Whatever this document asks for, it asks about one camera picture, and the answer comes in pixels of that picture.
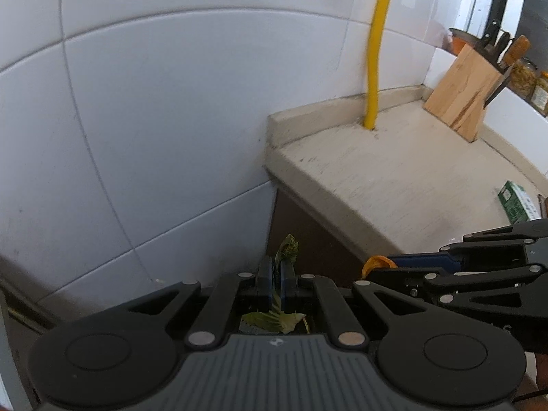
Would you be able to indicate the orange peel piece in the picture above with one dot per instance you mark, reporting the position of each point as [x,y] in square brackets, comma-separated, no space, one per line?
[376,262]

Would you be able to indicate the pickle jar dark lid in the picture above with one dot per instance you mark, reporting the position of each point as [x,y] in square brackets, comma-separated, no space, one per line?
[523,78]

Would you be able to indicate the green milk carton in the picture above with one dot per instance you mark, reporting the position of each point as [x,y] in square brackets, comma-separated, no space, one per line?
[518,205]

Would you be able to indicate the yellow gas pipe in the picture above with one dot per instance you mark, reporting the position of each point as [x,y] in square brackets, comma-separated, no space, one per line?
[373,63]

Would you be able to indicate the wooden handled knife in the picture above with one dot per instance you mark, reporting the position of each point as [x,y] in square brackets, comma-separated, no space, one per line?
[515,52]

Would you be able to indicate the pickle jar orange lid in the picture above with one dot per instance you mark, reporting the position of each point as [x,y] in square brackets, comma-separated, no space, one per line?
[539,97]

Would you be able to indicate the black kitchen scissors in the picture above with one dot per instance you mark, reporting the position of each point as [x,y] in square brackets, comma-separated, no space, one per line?
[499,86]

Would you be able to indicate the black handled knife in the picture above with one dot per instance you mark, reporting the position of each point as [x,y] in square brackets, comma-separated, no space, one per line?
[485,45]

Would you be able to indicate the metal bowl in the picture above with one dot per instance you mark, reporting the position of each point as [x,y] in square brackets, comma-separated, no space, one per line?
[461,38]

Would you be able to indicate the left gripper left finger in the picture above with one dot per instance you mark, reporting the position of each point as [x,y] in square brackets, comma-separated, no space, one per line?
[218,312]

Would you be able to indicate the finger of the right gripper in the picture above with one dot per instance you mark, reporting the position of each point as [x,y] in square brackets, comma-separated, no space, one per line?
[421,283]
[428,260]

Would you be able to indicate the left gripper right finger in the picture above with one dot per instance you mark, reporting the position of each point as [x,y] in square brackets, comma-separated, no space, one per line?
[313,305]

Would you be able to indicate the small wilted leaf scrap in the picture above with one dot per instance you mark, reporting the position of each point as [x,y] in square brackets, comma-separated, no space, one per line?
[278,303]

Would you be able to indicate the wooden knife block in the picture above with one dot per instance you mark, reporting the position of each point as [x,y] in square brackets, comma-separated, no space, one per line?
[459,98]

